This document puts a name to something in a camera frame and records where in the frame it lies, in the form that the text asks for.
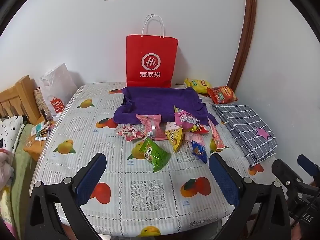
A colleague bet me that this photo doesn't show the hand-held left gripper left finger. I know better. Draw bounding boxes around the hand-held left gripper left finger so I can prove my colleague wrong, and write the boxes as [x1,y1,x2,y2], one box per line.
[25,152,108,240]

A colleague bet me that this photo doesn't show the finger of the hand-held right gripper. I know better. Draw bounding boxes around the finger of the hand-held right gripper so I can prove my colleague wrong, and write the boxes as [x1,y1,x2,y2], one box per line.
[297,154,320,180]
[272,159,304,193]

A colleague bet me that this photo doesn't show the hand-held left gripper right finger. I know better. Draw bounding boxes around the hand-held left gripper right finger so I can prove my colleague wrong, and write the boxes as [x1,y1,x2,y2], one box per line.
[209,152,292,240]

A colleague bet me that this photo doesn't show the long red pink stick packet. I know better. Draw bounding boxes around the long red pink stick packet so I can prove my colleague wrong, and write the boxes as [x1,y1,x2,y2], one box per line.
[207,117,229,151]

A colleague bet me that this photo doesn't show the white pink lychee candy packet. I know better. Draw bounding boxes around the white pink lychee candy packet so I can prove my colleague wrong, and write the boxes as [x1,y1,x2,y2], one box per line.
[117,124,148,142]

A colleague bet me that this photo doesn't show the green snack packet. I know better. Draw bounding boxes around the green snack packet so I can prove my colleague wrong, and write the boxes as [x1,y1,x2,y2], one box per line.
[138,137,172,172]

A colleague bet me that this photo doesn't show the pink yellow snack packet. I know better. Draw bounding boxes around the pink yellow snack packet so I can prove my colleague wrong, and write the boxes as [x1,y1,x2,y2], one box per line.
[173,104,200,129]

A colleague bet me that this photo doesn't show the pink cake packet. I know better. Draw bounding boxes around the pink cake packet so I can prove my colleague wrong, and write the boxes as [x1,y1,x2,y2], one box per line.
[136,114,167,141]

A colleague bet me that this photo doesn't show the purple towel covered tray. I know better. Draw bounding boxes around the purple towel covered tray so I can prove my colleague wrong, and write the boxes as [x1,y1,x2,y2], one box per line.
[113,86,212,127]

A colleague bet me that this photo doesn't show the blue snack packet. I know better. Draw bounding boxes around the blue snack packet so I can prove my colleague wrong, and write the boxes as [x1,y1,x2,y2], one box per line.
[190,140,208,164]

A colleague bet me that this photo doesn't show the flat pale pink packet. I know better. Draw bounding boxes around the flat pale pink packet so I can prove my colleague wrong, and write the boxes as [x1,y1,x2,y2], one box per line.
[184,132,206,147]

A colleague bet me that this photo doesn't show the fruit print tablecloth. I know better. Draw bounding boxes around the fruit print tablecloth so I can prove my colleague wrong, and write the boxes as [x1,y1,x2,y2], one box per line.
[29,81,278,238]

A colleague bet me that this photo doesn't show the grey plaid cloth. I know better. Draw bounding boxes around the grey plaid cloth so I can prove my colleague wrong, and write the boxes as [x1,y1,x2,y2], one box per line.
[211,103,278,167]

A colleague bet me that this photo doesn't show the wooden nightstand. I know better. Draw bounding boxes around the wooden nightstand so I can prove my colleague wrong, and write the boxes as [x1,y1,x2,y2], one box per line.
[23,120,57,162]

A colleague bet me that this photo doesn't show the yellow triangular snack packet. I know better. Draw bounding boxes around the yellow triangular snack packet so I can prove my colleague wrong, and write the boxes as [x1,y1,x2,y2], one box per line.
[164,126,185,154]

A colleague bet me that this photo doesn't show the teal white packet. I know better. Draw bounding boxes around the teal white packet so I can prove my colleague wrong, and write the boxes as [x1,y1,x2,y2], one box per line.
[31,120,47,135]

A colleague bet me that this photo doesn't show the green bedsheet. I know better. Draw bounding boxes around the green bedsheet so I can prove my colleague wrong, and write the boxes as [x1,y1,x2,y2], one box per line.
[7,124,40,230]

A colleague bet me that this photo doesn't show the large red snack packet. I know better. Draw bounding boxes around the large red snack packet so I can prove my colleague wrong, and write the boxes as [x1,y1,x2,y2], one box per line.
[206,86,238,104]

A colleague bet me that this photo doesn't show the pink blanket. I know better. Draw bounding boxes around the pink blanket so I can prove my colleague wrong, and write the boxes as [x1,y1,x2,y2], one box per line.
[0,149,15,193]

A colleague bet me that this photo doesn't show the patterned cardboard box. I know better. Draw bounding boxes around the patterned cardboard box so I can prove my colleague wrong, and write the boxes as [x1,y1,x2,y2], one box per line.
[33,87,53,123]

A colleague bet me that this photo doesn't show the black spotted white pillow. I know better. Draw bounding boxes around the black spotted white pillow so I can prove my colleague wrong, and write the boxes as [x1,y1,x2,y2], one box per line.
[0,115,27,153]

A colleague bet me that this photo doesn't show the large yellow snack packet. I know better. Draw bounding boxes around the large yellow snack packet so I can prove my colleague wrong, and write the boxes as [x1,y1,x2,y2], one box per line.
[184,78,212,95]

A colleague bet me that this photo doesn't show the white plastic bag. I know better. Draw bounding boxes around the white plastic bag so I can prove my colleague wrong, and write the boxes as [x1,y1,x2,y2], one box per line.
[39,62,78,122]

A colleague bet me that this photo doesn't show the wooden bed headboard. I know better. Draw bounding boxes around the wooden bed headboard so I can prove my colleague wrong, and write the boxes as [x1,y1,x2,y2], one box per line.
[0,75,42,125]

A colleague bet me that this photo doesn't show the red paper bag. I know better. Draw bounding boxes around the red paper bag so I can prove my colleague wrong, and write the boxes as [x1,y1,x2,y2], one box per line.
[126,14,179,88]

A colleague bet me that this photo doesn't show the brown wooden door frame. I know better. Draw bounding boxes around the brown wooden door frame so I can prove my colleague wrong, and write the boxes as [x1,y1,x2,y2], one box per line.
[226,0,258,89]

